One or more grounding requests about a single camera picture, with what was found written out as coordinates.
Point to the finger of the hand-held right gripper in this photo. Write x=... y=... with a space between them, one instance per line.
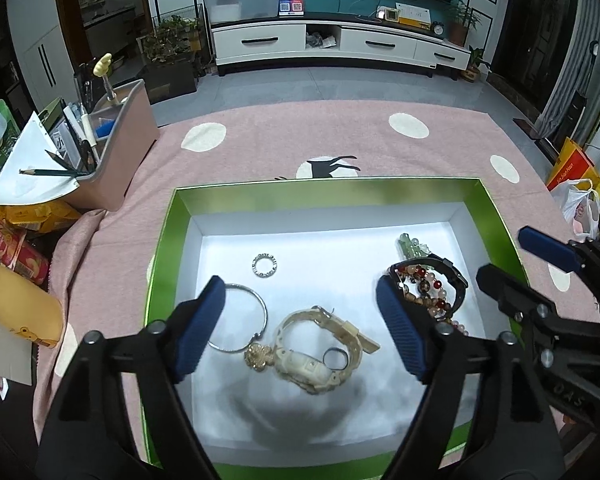
x=510 y=292
x=545 y=247

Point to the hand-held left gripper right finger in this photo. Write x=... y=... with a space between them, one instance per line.
x=405 y=330

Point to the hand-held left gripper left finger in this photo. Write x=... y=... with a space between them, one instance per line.
x=200 y=330

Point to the black wristband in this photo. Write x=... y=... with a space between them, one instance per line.
x=452 y=275

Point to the gold brooch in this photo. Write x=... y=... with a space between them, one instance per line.
x=259 y=357

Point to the silver bangle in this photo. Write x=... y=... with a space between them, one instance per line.
x=265 y=312

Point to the green jade pendant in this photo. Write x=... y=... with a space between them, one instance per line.
x=411 y=247

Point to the cream wristwatch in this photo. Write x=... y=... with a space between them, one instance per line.
x=300 y=362

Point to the green gift box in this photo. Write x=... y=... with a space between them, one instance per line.
x=320 y=240

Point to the white plastic bag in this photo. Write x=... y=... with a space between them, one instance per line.
x=580 y=210

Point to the red yellow shopping bag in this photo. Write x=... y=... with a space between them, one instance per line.
x=570 y=165

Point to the black tower device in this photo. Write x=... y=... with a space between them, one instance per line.
x=576 y=110

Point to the pink desk organizer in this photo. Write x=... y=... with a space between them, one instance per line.
x=130 y=160

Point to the gray curtain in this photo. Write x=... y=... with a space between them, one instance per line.
x=575 y=60

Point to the small floor potted plant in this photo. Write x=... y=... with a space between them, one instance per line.
x=474 y=67

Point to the yellow snack packet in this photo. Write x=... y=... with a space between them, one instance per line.
x=40 y=215

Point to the red snack packet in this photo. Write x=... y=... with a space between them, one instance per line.
x=10 y=250

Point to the dark pencil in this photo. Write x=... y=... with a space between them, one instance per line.
x=55 y=172

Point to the pink dotted blanket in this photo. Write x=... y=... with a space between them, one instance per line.
x=280 y=130

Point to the blue box in organizer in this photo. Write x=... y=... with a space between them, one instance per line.
x=105 y=130

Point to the dark door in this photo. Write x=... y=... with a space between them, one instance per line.
x=535 y=25

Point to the white pen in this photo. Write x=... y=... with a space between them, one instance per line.
x=87 y=130

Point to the white paper sheet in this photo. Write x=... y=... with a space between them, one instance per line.
x=30 y=170

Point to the potted plant in brown pot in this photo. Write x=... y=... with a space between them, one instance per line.
x=460 y=30

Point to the white notepad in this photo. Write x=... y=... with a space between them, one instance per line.
x=65 y=135

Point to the black alarm clock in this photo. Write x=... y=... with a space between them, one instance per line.
x=437 y=28

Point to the green booklet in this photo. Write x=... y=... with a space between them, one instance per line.
x=52 y=112

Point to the white yellow desk calendar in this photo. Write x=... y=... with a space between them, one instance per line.
x=412 y=15

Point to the black pens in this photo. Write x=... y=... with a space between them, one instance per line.
x=83 y=85

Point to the potted plant in black planter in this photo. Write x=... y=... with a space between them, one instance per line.
x=172 y=55

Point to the small white device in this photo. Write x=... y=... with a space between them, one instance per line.
x=387 y=14

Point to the yellow toy on spring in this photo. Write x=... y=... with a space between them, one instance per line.
x=102 y=65

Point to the white television cabinet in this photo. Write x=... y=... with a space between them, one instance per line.
x=260 y=42

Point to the gray clutter in cabinet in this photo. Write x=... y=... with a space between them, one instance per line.
x=322 y=41

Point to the white wardrobe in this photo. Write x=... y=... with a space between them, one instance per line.
x=45 y=50

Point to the clear plastic storage box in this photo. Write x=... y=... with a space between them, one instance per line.
x=240 y=5

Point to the blue sign stands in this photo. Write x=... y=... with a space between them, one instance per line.
x=292 y=5

